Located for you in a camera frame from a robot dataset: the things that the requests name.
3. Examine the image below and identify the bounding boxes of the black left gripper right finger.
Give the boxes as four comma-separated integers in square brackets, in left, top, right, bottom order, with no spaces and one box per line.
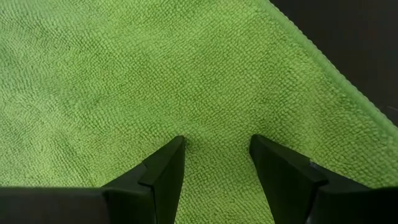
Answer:
[249,134,373,224]

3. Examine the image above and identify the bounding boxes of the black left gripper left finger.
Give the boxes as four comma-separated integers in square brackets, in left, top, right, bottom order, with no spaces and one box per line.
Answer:
[101,135,187,224]

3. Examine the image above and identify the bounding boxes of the green microfibre towel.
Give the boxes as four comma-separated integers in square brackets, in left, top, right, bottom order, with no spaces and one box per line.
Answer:
[0,0,398,224]

